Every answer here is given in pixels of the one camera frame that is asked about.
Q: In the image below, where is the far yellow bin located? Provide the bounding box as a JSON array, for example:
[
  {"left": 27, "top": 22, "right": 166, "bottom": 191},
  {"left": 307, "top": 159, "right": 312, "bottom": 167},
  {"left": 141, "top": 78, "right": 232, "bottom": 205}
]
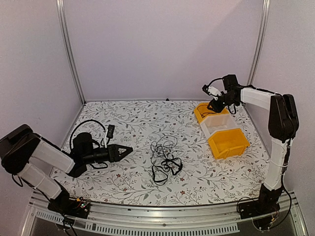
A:
[{"left": 193, "top": 102, "right": 230, "bottom": 123}]

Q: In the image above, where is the left arm black hose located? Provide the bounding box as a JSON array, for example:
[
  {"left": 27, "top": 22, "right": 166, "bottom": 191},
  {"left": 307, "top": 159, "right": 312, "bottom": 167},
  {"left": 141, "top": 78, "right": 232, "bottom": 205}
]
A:
[{"left": 69, "top": 119, "right": 106, "bottom": 153}]

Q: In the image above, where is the near yellow bin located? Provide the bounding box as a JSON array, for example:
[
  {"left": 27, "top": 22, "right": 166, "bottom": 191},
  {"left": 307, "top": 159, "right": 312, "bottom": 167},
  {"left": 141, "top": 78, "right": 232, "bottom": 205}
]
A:
[{"left": 208, "top": 128, "right": 250, "bottom": 159}]

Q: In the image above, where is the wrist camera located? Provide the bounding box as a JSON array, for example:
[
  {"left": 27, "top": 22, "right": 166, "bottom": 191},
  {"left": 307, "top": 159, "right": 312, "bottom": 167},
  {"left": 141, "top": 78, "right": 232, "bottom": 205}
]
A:
[
  {"left": 100, "top": 124, "right": 115, "bottom": 148},
  {"left": 202, "top": 85, "right": 221, "bottom": 100}
]

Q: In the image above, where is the aluminium frame post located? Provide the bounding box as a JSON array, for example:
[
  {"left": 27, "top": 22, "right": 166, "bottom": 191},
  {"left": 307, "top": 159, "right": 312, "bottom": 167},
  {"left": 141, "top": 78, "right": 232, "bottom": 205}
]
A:
[
  {"left": 247, "top": 0, "right": 270, "bottom": 85},
  {"left": 56, "top": 0, "right": 86, "bottom": 105}
]

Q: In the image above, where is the thick black cable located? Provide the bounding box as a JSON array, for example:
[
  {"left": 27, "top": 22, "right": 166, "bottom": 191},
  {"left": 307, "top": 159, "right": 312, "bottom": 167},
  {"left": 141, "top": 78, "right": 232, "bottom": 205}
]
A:
[{"left": 151, "top": 157, "right": 184, "bottom": 189}]

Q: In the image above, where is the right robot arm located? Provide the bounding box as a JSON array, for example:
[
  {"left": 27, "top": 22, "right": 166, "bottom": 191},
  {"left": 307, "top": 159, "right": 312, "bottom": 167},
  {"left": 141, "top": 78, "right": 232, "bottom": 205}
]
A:
[{"left": 202, "top": 74, "right": 299, "bottom": 193}]

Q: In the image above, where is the floral table mat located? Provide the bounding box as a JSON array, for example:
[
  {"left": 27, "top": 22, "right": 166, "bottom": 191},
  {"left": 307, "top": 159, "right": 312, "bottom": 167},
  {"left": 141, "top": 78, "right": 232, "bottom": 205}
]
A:
[{"left": 51, "top": 101, "right": 269, "bottom": 206}]

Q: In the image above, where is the yellow bin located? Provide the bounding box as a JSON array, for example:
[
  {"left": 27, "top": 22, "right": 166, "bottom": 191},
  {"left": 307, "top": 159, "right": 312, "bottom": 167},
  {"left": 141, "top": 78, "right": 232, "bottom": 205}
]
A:
[
  {"left": 208, "top": 128, "right": 250, "bottom": 159},
  {"left": 193, "top": 102, "right": 230, "bottom": 123}
]

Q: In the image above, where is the aluminium front rail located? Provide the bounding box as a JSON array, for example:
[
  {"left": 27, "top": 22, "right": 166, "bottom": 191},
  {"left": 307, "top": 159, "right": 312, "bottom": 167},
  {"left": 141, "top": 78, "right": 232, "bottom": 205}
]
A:
[{"left": 22, "top": 192, "right": 308, "bottom": 236}]

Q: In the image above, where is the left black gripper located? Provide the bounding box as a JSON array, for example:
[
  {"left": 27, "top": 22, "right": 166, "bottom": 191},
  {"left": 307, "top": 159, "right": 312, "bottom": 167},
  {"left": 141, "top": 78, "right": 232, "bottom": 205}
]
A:
[{"left": 82, "top": 144, "right": 133, "bottom": 165}]

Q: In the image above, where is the right aluminium frame post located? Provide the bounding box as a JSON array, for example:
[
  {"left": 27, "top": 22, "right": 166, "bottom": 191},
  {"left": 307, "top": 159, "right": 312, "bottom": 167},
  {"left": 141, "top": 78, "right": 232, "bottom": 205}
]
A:
[{"left": 247, "top": 0, "right": 270, "bottom": 85}]

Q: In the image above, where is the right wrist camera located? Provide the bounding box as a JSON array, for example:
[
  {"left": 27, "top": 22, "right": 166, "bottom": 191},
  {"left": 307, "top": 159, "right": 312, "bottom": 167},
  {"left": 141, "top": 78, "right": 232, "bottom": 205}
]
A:
[{"left": 202, "top": 85, "right": 221, "bottom": 100}]

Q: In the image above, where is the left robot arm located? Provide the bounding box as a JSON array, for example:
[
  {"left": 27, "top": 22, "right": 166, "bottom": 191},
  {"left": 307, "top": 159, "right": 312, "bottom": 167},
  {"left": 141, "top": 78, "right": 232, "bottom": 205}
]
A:
[{"left": 0, "top": 124, "right": 133, "bottom": 213}]

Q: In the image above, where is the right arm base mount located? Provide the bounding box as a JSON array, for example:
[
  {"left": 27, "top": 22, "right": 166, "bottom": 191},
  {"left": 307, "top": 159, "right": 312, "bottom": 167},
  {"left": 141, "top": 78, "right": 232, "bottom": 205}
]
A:
[{"left": 236, "top": 186, "right": 282, "bottom": 231}]

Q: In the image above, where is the white translucent bin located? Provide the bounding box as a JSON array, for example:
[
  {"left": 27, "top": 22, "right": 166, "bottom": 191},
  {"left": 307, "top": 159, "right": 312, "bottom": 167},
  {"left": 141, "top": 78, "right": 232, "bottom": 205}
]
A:
[{"left": 200, "top": 114, "right": 238, "bottom": 139}]

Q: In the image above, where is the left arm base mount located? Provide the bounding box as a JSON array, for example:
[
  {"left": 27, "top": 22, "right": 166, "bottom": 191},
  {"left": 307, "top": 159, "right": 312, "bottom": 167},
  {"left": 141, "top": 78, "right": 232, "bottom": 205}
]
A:
[{"left": 47, "top": 181, "right": 91, "bottom": 219}]

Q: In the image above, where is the left aluminium frame post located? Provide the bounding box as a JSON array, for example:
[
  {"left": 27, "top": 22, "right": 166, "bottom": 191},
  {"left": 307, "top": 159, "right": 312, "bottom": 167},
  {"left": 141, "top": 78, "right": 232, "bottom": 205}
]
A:
[{"left": 56, "top": 0, "right": 86, "bottom": 105}]

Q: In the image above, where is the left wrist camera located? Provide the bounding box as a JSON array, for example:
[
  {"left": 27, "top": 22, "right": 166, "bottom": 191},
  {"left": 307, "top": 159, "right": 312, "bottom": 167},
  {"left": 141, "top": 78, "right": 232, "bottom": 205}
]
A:
[{"left": 100, "top": 124, "right": 115, "bottom": 148}]

